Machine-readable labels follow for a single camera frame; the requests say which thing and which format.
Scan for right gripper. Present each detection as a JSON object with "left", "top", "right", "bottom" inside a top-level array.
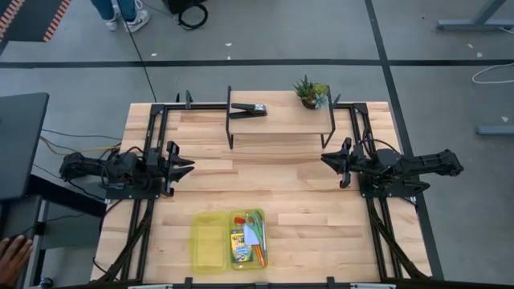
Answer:
[{"left": 320, "top": 136, "right": 377, "bottom": 189}]

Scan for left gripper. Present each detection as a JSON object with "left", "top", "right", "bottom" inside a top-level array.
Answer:
[{"left": 146, "top": 140, "right": 196, "bottom": 197}]

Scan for yellow translucent pencil box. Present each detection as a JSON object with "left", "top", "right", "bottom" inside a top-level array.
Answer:
[{"left": 189, "top": 207, "right": 269, "bottom": 275}]

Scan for green scissors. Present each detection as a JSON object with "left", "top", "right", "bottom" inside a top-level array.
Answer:
[{"left": 244, "top": 210, "right": 266, "bottom": 242}]

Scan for blue sticky note pad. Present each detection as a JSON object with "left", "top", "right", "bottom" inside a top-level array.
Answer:
[{"left": 242, "top": 222, "right": 261, "bottom": 246}]

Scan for yellow green crayon box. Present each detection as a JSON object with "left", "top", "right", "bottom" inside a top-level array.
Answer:
[{"left": 230, "top": 229, "right": 254, "bottom": 264}]

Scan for purple pen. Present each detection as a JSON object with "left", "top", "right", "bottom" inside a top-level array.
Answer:
[{"left": 259, "top": 212, "right": 268, "bottom": 258}]

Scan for potted succulent plant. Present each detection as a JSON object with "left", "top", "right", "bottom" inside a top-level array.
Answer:
[{"left": 292, "top": 75, "right": 331, "bottom": 110}]

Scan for wooden shelf riser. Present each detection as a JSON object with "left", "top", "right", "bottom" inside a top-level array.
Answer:
[{"left": 225, "top": 85, "right": 337, "bottom": 150}]

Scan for black desk panel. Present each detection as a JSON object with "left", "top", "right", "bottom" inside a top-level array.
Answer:
[{"left": 0, "top": 92, "right": 50, "bottom": 201}]

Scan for grey desk leg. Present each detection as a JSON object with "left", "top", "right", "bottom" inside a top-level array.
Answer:
[
  {"left": 436, "top": 0, "right": 514, "bottom": 32},
  {"left": 476, "top": 124, "right": 514, "bottom": 136}
]

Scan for black floor box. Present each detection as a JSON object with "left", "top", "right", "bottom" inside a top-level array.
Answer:
[{"left": 162, "top": 0, "right": 210, "bottom": 15}]

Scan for grey computer desk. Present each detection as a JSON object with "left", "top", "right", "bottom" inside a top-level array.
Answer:
[{"left": 0, "top": 195, "right": 46, "bottom": 289}]

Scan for person's hand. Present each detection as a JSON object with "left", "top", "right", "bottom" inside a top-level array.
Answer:
[{"left": 0, "top": 235, "right": 35, "bottom": 288}]

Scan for orange striped floor mat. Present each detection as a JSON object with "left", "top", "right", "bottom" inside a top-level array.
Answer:
[{"left": 0, "top": 0, "right": 71, "bottom": 43}]

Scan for black metal table frame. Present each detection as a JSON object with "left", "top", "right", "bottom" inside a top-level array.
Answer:
[{"left": 90, "top": 90, "right": 433, "bottom": 289}]

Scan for yellow cable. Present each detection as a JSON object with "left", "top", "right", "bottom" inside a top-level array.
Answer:
[{"left": 39, "top": 135, "right": 122, "bottom": 157}]

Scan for black coiled cable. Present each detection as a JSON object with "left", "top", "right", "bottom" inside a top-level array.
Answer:
[{"left": 177, "top": 2, "right": 209, "bottom": 31}]

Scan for white floor cable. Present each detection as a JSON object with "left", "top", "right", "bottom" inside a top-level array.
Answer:
[{"left": 471, "top": 62, "right": 514, "bottom": 84}]

